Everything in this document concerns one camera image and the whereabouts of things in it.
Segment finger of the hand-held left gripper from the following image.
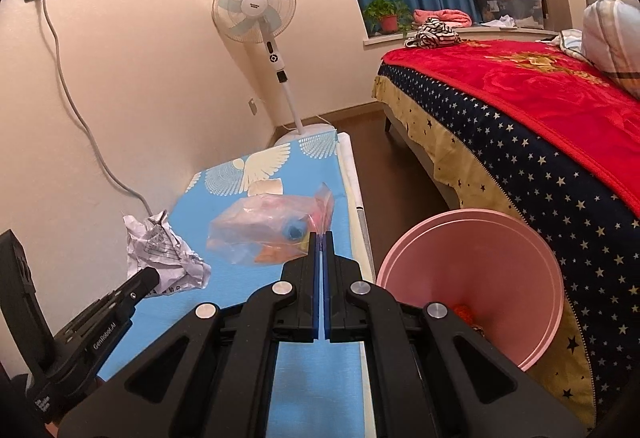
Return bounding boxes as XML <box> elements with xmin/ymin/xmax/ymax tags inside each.
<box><xmin>107</xmin><ymin>266</ymin><xmax>162</xmax><ymax>314</ymax></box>

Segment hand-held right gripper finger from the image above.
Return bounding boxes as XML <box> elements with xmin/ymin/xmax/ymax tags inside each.
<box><xmin>59</xmin><ymin>232</ymin><xmax>325</xmax><ymax>438</ymax></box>
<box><xmin>325</xmin><ymin>232</ymin><xmax>586</xmax><ymax>438</ymax></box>

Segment white paper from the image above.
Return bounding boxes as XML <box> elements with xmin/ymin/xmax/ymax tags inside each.
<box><xmin>123</xmin><ymin>211</ymin><xmax>212</xmax><ymax>295</ymax></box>

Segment clear plastic bag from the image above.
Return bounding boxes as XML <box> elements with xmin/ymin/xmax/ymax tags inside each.
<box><xmin>206</xmin><ymin>183</ymin><xmax>336</xmax><ymax>266</ymax></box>

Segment pink plastic bin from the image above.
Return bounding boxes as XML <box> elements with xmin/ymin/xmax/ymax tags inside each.
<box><xmin>376</xmin><ymin>209</ymin><xmax>566</xmax><ymax>373</ymax></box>

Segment cream paper piece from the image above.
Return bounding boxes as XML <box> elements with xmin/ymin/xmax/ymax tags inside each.
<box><xmin>247</xmin><ymin>178</ymin><xmax>284</xmax><ymax>197</ymax></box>

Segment blue printed mat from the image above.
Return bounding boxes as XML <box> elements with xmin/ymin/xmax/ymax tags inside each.
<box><xmin>95</xmin><ymin>130</ymin><xmax>373</xmax><ymax>438</ymax></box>

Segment orange scraps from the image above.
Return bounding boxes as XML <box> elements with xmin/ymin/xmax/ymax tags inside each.
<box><xmin>450</xmin><ymin>302</ymin><xmax>483</xmax><ymax>334</ymax></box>

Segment bed with red starry blanket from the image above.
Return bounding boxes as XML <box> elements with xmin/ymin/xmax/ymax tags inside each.
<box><xmin>371</xmin><ymin>60</ymin><xmax>640</xmax><ymax>429</ymax></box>

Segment white window sill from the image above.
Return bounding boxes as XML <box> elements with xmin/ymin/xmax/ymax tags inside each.
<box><xmin>364</xmin><ymin>25</ymin><xmax>563</xmax><ymax>46</ymax></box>

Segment striped cloth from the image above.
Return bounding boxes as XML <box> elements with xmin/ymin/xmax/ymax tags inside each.
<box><xmin>404</xmin><ymin>17</ymin><xmax>463</xmax><ymax>50</ymax></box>

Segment potted green plant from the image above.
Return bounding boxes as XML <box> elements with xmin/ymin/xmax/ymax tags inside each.
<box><xmin>362</xmin><ymin>0</ymin><xmax>416</xmax><ymax>38</ymax></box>

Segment red blanket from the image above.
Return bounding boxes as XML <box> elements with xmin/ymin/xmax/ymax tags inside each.
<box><xmin>382</xmin><ymin>38</ymin><xmax>640</xmax><ymax>231</ymax></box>

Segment white standing fan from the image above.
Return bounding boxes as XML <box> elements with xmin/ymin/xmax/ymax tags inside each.
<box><xmin>211</xmin><ymin>0</ymin><xmax>341</xmax><ymax>144</ymax></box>

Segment pink towel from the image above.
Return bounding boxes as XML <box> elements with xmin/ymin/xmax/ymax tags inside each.
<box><xmin>412</xmin><ymin>8</ymin><xmax>473</xmax><ymax>30</ymax></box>

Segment clear storage box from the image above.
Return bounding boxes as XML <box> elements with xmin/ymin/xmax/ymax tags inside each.
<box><xmin>470</xmin><ymin>0</ymin><xmax>545</xmax><ymax>30</ymax></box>

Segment checked pillow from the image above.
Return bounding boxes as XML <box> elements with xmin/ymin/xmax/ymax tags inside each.
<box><xmin>581</xmin><ymin>0</ymin><xmax>640</xmax><ymax>100</ymax></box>

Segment grey power cable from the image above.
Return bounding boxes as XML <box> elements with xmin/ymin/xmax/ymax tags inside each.
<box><xmin>32</xmin><ymin>0</ymin><xmax>153</xmax><ymax>219</ymax></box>

